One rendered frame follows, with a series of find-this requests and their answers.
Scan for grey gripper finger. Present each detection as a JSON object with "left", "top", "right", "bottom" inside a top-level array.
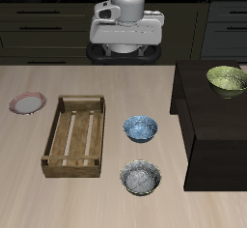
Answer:
[
  {"left": 101, "top": 43, "right": 113, "bottom": 58},
  {"left": 137, "top": 43, "right": 150, "bottom": 58}
]

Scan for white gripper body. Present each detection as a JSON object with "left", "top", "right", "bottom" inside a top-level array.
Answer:
[{"left": 89, "top": 10, "right": 166, "bottom": 45}]

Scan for blue bowl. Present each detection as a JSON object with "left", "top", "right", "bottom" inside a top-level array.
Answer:
[{"left": 122, "top": 114, "right": 159, "bottom": 144}]

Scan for wooden slat tray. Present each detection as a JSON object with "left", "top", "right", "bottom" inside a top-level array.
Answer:
[{"left": 40, "top": 94, "right": 107, "bottom": 179}]

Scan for green bowl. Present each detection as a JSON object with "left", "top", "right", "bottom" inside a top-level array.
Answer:
[{"left": 206, "top": 65, "right": 247, "bottom": 100}]

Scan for black bowl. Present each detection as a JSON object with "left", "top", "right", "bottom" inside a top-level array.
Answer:
[{"left": 119, "top": 159, "right": 163, "bottom": 197}]

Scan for dark kitchen cupboards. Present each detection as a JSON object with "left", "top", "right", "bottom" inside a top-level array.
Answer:
[{"left": 0, "top": 0, "right": 247, "bottom": 67}]

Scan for white plate with pink rim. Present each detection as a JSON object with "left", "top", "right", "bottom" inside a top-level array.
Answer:
[{"left": 8, "top": 91, "right": 48, "bottom": 116}]

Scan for dark wooden cabinet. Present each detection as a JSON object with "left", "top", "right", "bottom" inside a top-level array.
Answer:
[{"left": 169, "top": 59, "right": 247, "bottom": 192}]

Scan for flat black base plate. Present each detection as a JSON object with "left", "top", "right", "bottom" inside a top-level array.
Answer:
[{"left": 85, "top": 42, "right": 162, "bottom": 67}]

